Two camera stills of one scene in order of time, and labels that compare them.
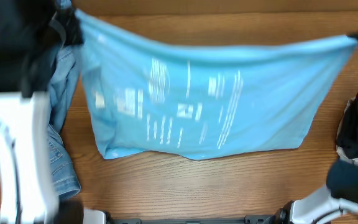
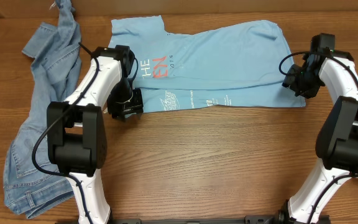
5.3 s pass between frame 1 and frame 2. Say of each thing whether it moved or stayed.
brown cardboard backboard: stayed
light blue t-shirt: moved
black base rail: stayed
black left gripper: moved
